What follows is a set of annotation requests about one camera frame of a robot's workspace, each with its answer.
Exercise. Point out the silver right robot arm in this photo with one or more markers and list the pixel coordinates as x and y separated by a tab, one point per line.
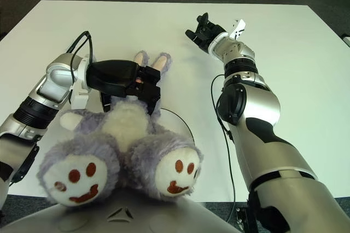
254	118

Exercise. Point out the purple plush rabbit doll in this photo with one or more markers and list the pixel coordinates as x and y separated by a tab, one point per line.
123	145

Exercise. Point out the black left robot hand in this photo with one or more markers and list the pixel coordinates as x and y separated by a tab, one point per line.
115	77

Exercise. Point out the grey robot torso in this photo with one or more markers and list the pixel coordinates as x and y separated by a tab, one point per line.
136	216

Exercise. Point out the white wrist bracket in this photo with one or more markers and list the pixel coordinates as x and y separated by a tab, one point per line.
80	93
238	29

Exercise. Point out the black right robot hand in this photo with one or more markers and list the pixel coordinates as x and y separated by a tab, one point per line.
209	34

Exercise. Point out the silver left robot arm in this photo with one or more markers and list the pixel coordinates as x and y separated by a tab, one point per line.
41	99

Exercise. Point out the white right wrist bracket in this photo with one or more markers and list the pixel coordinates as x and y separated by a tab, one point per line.
238	29

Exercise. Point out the white plate with black rim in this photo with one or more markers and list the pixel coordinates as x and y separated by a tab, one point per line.
188	129

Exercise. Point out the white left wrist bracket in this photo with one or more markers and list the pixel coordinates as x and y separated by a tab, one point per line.
80	93

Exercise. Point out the black bracket under table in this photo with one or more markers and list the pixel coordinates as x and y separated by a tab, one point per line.
241	218

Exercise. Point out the white furniture edge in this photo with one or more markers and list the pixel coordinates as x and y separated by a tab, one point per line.
346	40

